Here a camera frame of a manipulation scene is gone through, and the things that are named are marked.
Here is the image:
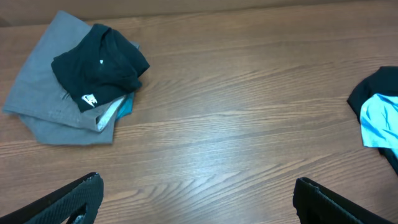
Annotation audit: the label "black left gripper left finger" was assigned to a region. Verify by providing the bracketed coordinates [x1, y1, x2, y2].
[1, 172, 104, 224]

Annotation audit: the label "folded blue garment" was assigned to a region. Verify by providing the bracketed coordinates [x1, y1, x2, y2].
[116, 93, 135, 121]

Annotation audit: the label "black t-shirt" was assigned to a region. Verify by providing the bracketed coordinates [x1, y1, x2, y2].
[51, 24, 150, 112]

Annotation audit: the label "light blue t-shirt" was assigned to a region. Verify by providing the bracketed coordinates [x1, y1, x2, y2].
[359, 93, 397, 157]

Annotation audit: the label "folded grey trousers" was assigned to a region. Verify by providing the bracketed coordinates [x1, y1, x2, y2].
[2, 11, 128, 145]

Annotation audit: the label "black garment under pile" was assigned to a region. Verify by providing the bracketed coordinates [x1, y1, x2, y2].
[347, 66, 397, 171]

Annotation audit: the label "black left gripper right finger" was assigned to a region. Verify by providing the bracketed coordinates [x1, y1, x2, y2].
[293, 177, 392, 224]

